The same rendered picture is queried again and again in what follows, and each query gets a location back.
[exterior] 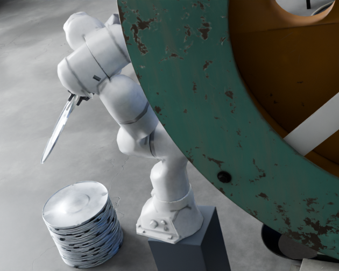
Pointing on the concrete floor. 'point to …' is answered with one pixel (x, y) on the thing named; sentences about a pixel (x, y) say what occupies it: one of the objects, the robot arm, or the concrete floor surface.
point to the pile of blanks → (90, 239)
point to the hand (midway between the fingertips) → (72, 102)
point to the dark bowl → (285, 245)
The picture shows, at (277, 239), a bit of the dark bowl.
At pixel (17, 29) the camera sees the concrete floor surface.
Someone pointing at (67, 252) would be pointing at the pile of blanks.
